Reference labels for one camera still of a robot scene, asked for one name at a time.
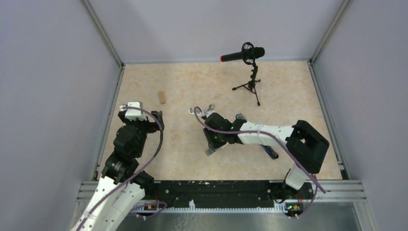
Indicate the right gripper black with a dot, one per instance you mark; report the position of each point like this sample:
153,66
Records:
212,144

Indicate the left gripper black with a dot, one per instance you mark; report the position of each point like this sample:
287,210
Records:
149,124

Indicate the grey staple strip block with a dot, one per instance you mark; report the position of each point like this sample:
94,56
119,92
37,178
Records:
209,152

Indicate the blue stapler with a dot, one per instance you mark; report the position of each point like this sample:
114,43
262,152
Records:
272,153

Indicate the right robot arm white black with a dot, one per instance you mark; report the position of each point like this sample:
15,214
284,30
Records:
302,143

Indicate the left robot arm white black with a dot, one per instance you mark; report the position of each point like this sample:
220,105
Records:
122,184

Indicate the small brown staple box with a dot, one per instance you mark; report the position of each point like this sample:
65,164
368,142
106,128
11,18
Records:
162,97

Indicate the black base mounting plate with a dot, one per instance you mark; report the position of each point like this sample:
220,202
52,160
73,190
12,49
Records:
232,194

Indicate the black microphone orange tip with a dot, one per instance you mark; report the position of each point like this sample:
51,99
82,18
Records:
245,55

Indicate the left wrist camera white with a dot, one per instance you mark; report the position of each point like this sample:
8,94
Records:
130,113

